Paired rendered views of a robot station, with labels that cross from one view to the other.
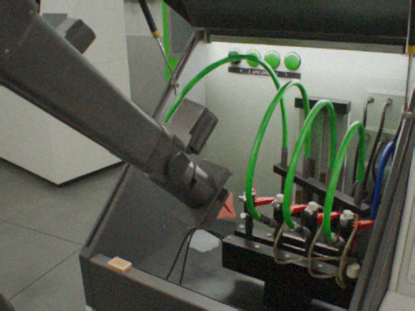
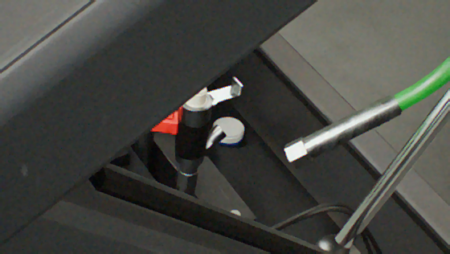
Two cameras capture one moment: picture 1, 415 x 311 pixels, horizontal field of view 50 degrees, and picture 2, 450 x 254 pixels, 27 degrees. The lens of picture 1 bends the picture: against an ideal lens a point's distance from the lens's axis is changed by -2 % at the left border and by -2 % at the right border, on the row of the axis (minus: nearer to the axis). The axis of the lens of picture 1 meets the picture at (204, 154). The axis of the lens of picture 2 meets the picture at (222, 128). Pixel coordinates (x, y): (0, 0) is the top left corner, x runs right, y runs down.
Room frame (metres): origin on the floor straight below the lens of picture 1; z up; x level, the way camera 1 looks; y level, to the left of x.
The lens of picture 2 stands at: (1.55, 0.11, 1.61)
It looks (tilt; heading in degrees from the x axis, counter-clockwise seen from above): 42 degrees down; 199
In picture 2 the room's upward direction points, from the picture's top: 8 degrees clockwise
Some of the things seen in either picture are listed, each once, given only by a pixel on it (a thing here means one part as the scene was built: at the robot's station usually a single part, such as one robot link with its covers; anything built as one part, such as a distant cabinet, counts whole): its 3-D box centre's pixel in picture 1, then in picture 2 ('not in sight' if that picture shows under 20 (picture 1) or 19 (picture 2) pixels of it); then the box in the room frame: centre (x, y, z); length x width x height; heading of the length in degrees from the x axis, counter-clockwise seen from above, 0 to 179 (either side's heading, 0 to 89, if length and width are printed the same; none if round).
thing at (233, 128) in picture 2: not in sight; (227, 131); (0.74, -0.16, 0.84); 0.04 x 0.04 x 0.01
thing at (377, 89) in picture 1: (382, 138); not in sight; (1.08, -0.45, 1.20); 0.13 x 0.03 x 0.31; 56
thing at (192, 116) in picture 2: (246, 232); (196, 182); (0.99, -0.10, 1.00); 0.05 x 0.03 x 0.21; 146
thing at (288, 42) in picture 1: (297, 43); not in sight; (1.22, -0.25, 1.43); 0.54 x 0.03 x 0.02; 56
